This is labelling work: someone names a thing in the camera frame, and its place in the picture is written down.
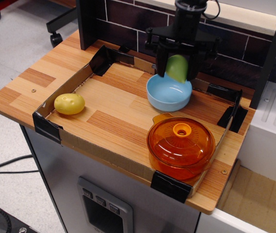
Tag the black office chair base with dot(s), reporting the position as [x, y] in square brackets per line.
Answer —
[59, 22]

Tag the black vertical post left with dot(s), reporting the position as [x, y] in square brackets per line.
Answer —
[88, 13]

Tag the green toy pear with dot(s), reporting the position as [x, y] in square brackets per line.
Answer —
[177, 68]

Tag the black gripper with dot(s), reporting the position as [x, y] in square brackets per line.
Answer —
[184, 37]

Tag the orange transparent lidded pot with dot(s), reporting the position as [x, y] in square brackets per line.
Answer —
[179, 147]

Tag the black vertical post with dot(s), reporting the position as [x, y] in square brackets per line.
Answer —
[265, 73]
[88, 13]

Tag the grey toy oven panel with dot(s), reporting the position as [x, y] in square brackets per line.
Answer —
[104, 212]

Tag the yellow toy potato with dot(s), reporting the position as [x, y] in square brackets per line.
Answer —
[69, 103]

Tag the light blue bowl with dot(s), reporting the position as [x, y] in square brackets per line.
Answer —
[167, 94]

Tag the white toy sink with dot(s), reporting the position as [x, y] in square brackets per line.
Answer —
[248, 204]

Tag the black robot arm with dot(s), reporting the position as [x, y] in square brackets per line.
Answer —
[190, 6]

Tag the cardboard fence with black tape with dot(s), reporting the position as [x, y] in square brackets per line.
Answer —
[113, 125]

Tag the black vertical post right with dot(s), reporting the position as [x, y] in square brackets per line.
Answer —
[265, 73]

